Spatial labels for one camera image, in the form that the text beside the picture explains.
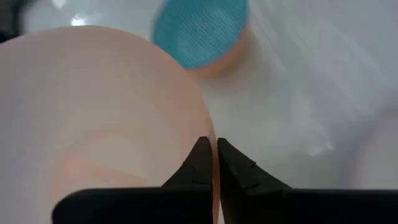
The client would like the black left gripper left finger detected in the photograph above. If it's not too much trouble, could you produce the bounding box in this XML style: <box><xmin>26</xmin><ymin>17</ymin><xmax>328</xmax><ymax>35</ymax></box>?
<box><xmin>51</xmin><ymin>136</ymin><xmax>215</xmax><ymax>224</ymax></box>

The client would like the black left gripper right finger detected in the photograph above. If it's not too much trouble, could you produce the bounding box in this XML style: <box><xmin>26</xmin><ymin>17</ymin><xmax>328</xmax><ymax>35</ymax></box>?
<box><xmin>216</xmin><ymin>138</ymin><xmax>398</xmax><ymax>224</ymax></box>

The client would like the large pale pink bowl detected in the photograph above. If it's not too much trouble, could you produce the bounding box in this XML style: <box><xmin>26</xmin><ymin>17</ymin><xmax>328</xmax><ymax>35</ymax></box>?
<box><xmin>0</xmin><ymin>25</ymin><xmax>221</xmax><ymax>224</ymax></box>

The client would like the small teal orange bowl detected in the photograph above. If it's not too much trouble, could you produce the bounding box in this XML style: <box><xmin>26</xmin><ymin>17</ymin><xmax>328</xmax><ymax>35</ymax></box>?
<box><xmin>151</xmin><ymin>0</ymin><xmax>251</xmax><ymax>78</ymax></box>

